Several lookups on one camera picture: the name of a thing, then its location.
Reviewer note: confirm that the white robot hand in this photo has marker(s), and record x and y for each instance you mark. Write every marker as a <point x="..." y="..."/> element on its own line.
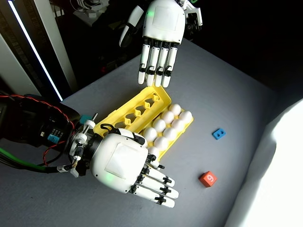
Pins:
<point x="118" y="163"/>
<point x="164" y="21"/>

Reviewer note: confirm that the white toy egg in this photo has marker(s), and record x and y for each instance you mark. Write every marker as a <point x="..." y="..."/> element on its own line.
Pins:
<point x="153" y="151"/>
<point x="170" y="133"/>
<point x="159" y="124"/>
<point x="167" y="116"/>
<point x="175" y="108"/>
<point x="185" y="116"/>
<point x="149" y="133"/>
<point x="178" y="124"/>
<point x="161" y="142"/>

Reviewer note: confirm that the yellow plastic egg carton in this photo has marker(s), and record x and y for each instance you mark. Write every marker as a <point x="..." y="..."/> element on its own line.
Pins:
<point x="142" y="101"/>

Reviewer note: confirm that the red number block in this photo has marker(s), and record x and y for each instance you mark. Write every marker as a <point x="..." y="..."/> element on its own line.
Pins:
<point x="207" y="179"/>

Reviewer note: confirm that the blue block with holes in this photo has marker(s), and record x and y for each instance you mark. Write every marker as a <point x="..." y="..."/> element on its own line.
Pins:
<point x="219" y="134"/>

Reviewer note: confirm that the bright light strip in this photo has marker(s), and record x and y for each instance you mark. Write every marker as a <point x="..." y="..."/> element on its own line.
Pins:
<point x="35" y="50"/>

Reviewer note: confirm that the white post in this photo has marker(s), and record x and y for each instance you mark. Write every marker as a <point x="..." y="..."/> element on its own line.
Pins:
<point x="56" y="42"/>

